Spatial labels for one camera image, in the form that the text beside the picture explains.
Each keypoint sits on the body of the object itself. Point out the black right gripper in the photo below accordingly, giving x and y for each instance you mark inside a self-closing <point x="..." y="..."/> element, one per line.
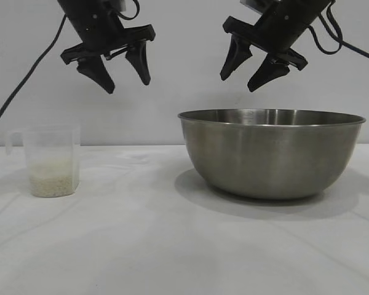
<point x="280" y="24"/>

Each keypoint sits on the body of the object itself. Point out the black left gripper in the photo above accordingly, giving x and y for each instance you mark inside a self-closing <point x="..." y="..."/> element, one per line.
<point x="95" y="27"/>

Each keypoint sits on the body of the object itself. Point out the stainless steel mixing bowl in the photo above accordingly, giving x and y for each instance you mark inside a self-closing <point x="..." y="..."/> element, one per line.
<point x="270" y="153"/>

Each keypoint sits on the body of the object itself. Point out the clear plastic measuring cup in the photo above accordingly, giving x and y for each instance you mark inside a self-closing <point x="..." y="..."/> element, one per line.
<point x="53" y="153"/>

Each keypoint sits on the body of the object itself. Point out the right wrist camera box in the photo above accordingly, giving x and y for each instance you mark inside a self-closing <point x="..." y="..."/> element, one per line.
<point x="248" y="2"/>

